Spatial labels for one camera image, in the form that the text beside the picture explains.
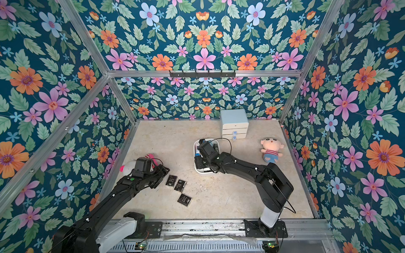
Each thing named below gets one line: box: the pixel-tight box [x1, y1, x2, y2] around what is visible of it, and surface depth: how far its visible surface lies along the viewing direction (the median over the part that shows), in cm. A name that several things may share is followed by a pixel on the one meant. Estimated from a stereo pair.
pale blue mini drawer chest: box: [220, 109, 250, 141], surface depth 102 cm
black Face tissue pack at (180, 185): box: [174, 179, 187, 193], surface depth 88 cm
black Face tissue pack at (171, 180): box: [165, 174, 178, 187], surface depth 90 cm
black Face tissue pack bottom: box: [177, 193, 193, 208], surface depth 82 cm
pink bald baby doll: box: [260, 137, 285, 164], surface depth 98 cm
